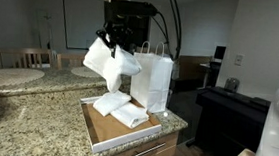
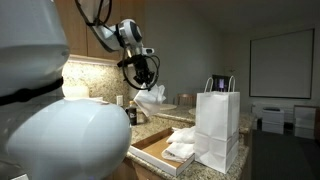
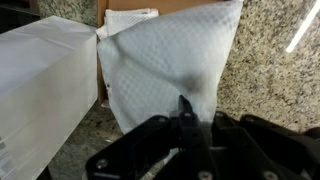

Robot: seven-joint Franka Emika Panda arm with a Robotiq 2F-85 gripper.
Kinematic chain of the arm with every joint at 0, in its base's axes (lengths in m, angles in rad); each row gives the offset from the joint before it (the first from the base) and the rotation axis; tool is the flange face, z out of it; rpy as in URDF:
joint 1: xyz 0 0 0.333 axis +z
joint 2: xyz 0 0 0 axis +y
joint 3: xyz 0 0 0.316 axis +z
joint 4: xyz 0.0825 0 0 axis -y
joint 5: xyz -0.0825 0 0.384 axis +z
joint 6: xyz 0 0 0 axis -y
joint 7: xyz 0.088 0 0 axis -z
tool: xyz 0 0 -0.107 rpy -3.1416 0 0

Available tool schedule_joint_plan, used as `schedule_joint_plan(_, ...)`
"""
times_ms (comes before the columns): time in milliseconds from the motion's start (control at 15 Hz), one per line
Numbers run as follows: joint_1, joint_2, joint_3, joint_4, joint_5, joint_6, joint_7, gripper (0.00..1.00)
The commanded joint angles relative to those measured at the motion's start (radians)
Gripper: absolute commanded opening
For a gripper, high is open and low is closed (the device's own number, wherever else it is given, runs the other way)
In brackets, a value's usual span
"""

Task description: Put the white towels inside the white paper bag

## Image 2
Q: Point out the round woven placemat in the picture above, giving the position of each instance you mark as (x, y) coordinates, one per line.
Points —
(167, 107)
(192, 111)

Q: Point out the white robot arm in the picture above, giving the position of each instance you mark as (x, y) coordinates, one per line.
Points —
(66, 140)

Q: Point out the wooden counter cabinet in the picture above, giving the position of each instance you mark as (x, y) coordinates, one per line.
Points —
(133, 173)

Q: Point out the white wall outlet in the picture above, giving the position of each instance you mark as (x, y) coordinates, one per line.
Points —
(119, 100)

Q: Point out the flat cardboard tray box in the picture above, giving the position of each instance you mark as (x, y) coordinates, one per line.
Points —
(153, 150)

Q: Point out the black bottle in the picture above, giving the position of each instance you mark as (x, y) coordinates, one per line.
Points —
(132, 115)

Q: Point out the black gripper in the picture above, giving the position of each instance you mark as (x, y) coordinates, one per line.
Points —
(142, 66)

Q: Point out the wooden wall cabinets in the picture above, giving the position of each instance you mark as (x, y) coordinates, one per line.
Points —
(76, 40)

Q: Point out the wooden chair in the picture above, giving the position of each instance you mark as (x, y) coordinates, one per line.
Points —
(185, 100)

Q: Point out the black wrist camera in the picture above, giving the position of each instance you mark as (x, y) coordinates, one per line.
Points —
(128, 62)

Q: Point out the white storage unit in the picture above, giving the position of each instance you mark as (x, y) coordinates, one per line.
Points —
(304, 121)
(272, 121)

